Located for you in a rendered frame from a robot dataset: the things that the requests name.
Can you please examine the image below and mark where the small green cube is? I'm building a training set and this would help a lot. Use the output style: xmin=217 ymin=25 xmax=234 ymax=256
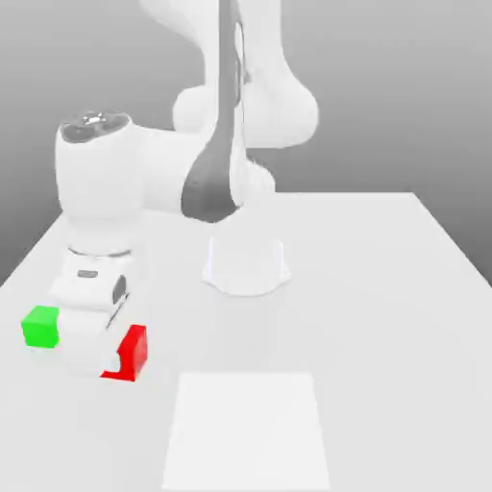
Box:
xmin=19 ymin=305 xmax=62 ymax=350

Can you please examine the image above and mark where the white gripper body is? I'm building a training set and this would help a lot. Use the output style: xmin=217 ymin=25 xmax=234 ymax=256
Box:
xmin=57 ymin=293 xmax=132 ymax=378

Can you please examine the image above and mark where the small red cube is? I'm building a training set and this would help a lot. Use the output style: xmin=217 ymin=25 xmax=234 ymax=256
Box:
xmin=99 ymin=323 xmax=149 ymax=383

